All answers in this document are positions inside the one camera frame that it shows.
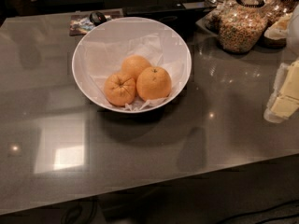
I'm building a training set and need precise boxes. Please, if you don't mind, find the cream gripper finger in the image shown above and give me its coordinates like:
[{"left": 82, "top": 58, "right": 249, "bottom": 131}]
[{"left": 263, "top": 60, "right": 299, "bottom": 123}]

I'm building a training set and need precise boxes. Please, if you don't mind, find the orange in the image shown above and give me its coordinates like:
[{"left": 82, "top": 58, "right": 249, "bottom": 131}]
[
  {"left": 121, "top": 55, "right": 151, "bottom": 80},
  {"left": 136, "top": 66, "right": 172, "bottom": 101},
  {"left": 104, "top": 72, "right": 136, "bottom": 106}
]

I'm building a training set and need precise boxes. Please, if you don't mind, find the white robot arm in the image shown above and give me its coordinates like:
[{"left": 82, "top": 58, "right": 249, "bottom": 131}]
[{"left": 263, "top": 7, "right": 299, "bottom": 123}]

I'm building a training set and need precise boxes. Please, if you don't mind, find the white bowl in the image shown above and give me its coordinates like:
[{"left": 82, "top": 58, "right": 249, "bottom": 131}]
[{"left": 72, "top": 17, "right": 192, "bottom": 114}]

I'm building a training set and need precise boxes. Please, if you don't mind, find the glass jar of cereal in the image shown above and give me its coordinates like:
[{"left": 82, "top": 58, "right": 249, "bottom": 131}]
[
  {"left": 218, "top": 0, "right": 268, "bottom": 54},
  {"left": 263, "top": 0, "right": 299, "bottom": 49}
]

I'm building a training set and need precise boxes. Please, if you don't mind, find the right glass jar of cereal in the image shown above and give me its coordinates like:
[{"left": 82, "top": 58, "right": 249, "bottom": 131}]
[{"left": 263, "top": 0, "right": 299, "bottom": 49}]

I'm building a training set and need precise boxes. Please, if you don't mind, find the small glass jar at back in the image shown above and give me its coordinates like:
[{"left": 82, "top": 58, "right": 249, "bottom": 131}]
[{"left": 204, "top": 0, "right": 236, "bottom": 33}]

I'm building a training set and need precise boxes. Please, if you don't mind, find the white paper napkin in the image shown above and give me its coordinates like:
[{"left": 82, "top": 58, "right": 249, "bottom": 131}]
[{"left": 73, "top": 34, "right": 191, "bottom": 113}]

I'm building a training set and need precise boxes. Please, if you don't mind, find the black computer mouse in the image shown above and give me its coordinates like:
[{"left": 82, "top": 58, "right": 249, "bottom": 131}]
[{"left": 90, "top": 11, "right": 107, "bottom": 26}]

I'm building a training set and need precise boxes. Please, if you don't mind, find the black floor cable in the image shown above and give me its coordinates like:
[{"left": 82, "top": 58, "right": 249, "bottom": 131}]
[{"left": 214, "top": 199, "right": 299, "bottom": 224}]

